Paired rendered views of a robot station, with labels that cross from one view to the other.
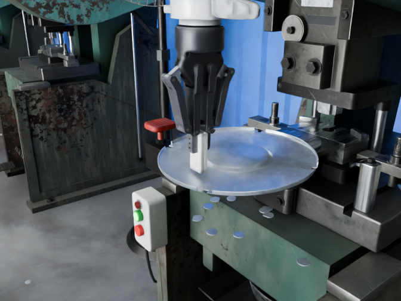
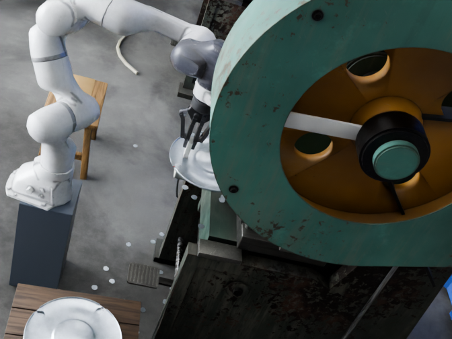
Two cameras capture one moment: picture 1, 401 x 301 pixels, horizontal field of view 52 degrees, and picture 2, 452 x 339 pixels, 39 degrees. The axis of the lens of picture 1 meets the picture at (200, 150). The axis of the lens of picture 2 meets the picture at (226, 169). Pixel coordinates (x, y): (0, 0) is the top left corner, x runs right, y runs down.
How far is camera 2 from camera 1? 1.50 m
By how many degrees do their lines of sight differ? 27
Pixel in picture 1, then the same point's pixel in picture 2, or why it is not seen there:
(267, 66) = not seen: outside the picture
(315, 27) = not seen: hidden behind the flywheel
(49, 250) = (165, 133)
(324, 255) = (214, 231)
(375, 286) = (213, 254)
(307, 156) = not seen: hidden behind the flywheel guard
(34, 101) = (222, 11)
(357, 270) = (216, 245)
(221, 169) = (195, 161)
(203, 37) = (198, 105)
